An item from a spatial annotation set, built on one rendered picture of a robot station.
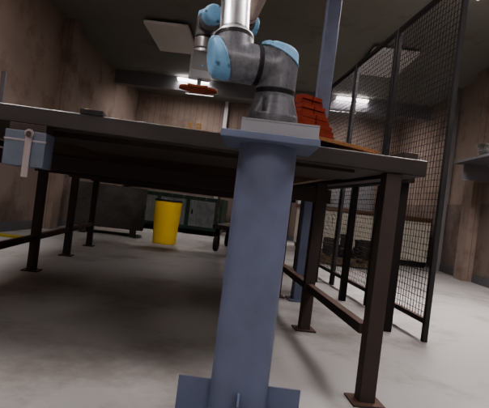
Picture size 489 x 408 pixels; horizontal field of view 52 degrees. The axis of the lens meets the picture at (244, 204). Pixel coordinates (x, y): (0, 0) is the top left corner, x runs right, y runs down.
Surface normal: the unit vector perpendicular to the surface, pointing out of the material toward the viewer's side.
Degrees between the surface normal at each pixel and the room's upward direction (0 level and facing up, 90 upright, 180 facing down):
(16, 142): 90
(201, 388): 90
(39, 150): 90
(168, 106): 90
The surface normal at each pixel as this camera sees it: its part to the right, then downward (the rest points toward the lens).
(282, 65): 0.26, 0.05
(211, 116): -0.02, 0.00
